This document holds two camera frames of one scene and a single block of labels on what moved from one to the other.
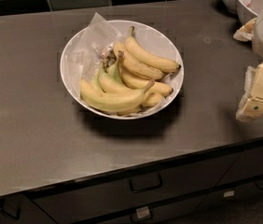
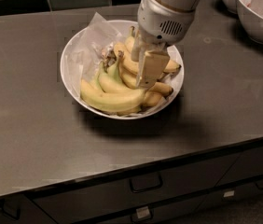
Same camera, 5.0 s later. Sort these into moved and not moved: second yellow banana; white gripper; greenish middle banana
Moved: white gripper
Not moved: greenish middle banana; second yellow banana
